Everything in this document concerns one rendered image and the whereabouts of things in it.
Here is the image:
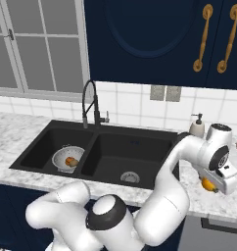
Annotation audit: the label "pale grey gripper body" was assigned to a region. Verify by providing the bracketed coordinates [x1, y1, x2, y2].
[197, 165, 237, 196]

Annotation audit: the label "black double sink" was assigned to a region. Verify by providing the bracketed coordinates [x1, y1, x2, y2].
[8, 119, 191, 191]

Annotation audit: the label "silver sink drain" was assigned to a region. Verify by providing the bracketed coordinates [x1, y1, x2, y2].
[119, 171, 141, 184]

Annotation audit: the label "black spring sink faucet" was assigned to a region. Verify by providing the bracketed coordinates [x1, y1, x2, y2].
[81, 78, 111, 129]

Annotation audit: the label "white colander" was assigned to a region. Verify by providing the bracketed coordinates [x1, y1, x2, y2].
[51, 144, 86, 174]

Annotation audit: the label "orange fruit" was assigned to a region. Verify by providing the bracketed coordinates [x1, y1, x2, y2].
[201, 176, 219, 193]

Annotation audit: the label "grey dishwasher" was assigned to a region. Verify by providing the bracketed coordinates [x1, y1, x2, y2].
[177, 215, 237, 251]

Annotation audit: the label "white soap dispenser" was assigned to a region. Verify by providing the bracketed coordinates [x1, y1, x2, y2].
[188, 113, 206, 138]

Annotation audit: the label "plain navy cupboard door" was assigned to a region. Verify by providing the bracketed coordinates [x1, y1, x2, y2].
[205, 0, 237, 91]

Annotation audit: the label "navy cupboard door oval inset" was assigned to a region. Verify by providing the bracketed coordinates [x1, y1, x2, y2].
[83, 0, 224, 88]

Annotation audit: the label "navy base cupboards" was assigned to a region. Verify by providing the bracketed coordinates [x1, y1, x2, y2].
[0, 181, 187, 251]

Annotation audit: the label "white framed window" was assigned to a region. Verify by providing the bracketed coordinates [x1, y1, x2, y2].
[0, 0, 91, 103]

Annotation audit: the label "dark window latch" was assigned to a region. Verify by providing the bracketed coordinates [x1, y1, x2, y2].
[3, 28, 15, 41]

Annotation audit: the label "dark dishwasher handle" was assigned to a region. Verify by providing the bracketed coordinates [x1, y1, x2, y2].
[200, 217, 237, 235]

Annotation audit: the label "grey wall outlet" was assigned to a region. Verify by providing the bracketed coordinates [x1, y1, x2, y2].
[149, 84, 166, 102]
[165, 85, 182, 103]

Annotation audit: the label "brass cupboard handle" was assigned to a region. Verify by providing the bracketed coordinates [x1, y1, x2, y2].
[192, 3, 214, 74]
[216, 3, 237, 75]

